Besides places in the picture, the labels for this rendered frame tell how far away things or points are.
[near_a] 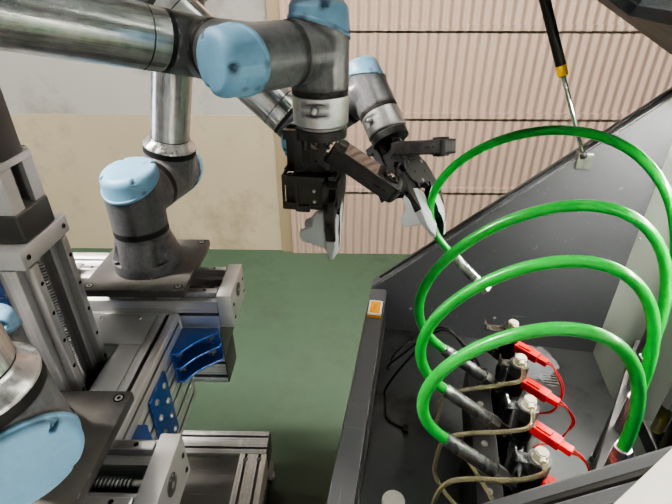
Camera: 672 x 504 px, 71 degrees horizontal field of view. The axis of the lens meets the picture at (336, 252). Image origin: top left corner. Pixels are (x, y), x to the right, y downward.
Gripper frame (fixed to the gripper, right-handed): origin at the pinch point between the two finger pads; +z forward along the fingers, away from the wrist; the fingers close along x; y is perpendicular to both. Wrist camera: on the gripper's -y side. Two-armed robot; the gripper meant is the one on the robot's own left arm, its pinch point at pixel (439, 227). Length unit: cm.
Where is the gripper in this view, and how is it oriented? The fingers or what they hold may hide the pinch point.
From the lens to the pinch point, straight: 85.5
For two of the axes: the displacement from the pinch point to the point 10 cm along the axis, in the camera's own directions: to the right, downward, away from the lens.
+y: -6.1, 3.6, 7.0
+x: -7.0, 1.6, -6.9
